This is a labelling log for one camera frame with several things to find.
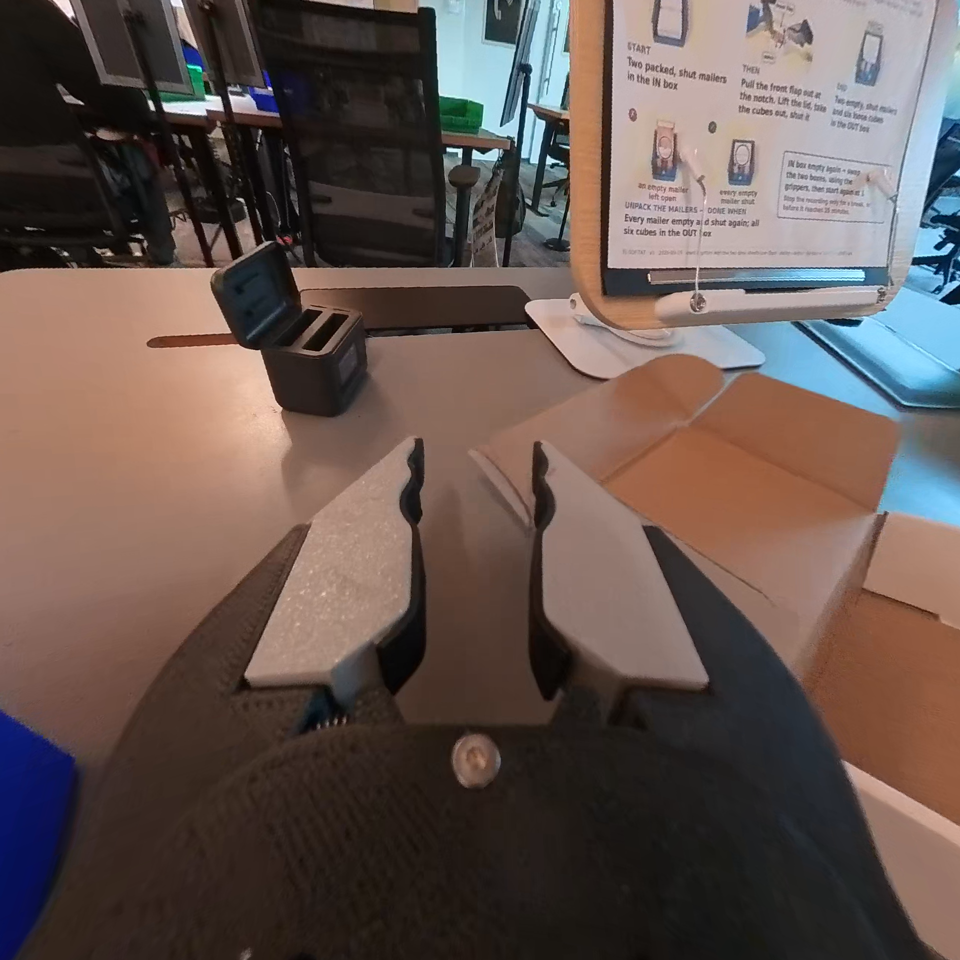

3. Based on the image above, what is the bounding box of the white display stand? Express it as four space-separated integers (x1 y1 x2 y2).
525 285 888 380

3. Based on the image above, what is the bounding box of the black office chair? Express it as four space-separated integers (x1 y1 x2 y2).
247 0 483 269

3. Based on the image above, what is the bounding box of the blue plastic bin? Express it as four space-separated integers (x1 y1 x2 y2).
0 708 81 960

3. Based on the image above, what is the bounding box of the printed instruction sheet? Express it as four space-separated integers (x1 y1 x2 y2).
611 0 939 273

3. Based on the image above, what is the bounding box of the dark grey tray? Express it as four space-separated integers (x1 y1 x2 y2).
795 307 960 411

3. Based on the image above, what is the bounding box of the grey framed panel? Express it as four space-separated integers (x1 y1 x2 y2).
196 0 269 89
69 0 198 96

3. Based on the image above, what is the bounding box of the white cardboard mailer box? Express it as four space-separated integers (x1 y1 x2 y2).
468 352 960 960

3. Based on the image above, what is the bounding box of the instruction sheet on stand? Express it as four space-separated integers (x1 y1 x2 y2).
567 0 944 333

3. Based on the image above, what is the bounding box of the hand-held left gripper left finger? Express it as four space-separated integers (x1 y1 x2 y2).
243 435 429 697

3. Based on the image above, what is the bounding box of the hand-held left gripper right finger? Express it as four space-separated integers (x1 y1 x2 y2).
528 440 711 702

